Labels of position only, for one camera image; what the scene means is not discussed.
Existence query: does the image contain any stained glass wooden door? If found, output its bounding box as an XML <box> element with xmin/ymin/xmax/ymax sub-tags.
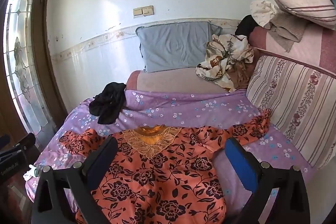
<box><xmin>0</xmin><ymin>0</ymin><xmax>69</xmax><ymax>151</ymax></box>

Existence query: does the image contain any blue-grey pillow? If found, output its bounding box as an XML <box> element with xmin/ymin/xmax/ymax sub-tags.
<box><xmin>136</xmin><ymin>21</ymin><xmax>222</xmax><ymax>73</ymax></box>

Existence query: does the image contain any pink striped floral cushion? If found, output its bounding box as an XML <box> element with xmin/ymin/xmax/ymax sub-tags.
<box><xmin>246</xmin><ymin>55</ymin><xmax>336</xmax><ymax>170</ymax></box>

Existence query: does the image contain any pink sofa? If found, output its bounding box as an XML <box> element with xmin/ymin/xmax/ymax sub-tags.
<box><xmin>125</xmin><ymin>22</ymin><xmax>336</xmax><ymax>98</ymax></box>

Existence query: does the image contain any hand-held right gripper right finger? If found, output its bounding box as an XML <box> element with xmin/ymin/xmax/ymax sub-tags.
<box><xmin>224</xmin><ymin>137</ymin><xmax>311</xmax><ymax>224</ymax></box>

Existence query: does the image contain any black crumpled cloth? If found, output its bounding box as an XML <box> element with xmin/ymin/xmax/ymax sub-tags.
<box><xmin>89</xmin><ymin>82</ymin><xmax>127</xmax><ymax>125</ymax></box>

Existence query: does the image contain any purple floral bedsheet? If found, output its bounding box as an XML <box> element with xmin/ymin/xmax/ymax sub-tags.
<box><xmin>25</xmin><ymin>89</ymin><xmax>315</xmax><ymax>224</ymax></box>

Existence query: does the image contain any beige towel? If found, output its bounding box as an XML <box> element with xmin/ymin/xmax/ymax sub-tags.
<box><xmin>264</xmin><ymin>13</ymin><xmax>314</xmax><ymax>53</ymax></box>

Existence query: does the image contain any pink striped pillow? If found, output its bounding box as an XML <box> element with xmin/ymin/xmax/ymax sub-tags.
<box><xmin>267</xmin><ymin>0</ymin><xmax>336</xmax><ymax>30</ymax></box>

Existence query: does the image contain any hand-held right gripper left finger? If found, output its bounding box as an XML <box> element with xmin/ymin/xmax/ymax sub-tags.
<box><xmin>31</xmin><ymin>136</ymin><xmax>118</xmax><ymax>224</ymax></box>

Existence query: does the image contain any cream brown floral cloth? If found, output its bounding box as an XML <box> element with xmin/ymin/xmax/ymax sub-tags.
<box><xmin>195</xmin><ymin>34</ymin><xmax>255</xmax><ymax>93</ymax></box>

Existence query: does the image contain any orange black floral garment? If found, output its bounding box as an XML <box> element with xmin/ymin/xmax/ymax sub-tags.
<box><xmin>60</xmin><ymin>109</ymin><xmax>271</xmax><ymax>224</ymax></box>

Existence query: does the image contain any cream patterned cloth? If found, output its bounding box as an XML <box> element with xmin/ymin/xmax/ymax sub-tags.
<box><xmin>250</xmin><ymin>0</ymin><xmax>280</xmax><ymax>28</ymax></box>

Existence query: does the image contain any small white object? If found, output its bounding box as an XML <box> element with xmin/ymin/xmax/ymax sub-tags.
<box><xmin>24</xmin><ymin>165</ymin><xmax>40</xmax><ymax>182</ymax></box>

